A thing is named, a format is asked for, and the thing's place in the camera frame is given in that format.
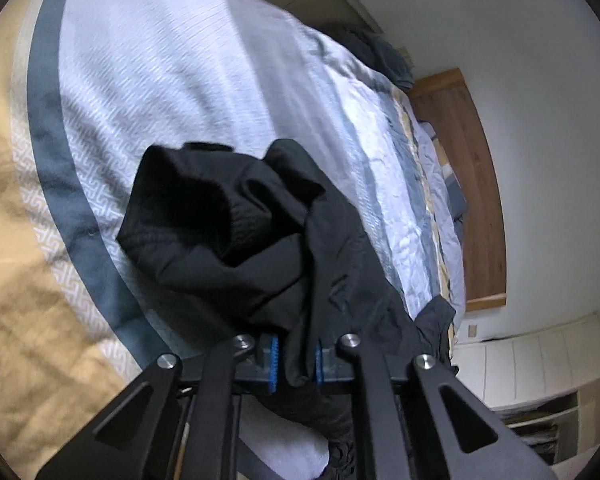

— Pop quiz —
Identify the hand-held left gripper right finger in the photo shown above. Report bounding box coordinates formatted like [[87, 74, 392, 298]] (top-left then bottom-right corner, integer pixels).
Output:
[[312, 332, 561, 480]]

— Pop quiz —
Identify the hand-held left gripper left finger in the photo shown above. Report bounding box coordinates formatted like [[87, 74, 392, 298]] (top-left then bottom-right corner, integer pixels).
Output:
[[35, 334, 281, 480]]

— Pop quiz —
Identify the black jacket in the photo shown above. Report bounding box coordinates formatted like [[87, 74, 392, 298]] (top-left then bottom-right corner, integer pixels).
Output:
[[116, 137, 458, 480]]

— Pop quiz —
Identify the white slatted cabinet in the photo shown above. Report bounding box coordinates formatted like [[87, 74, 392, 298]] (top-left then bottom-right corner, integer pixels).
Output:
[[452, 310, 600, 466]]

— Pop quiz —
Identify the blue and grey pillow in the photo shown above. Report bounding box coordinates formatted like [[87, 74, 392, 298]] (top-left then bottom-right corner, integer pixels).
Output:
[[420, 120, 468, 226]]

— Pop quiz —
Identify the wooden headboard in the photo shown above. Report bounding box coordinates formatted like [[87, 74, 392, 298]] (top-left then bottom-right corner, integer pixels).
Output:
[[409, 67, 508, 313]]

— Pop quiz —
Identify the striped blue and white quilt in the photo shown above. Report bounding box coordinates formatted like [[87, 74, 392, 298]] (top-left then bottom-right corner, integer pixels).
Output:
[[0, 0, 468, 480]]

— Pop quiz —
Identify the dark blue-grey cloth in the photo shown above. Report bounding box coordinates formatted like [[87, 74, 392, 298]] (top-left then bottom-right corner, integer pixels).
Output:
[[337, 25, 416, 91]]

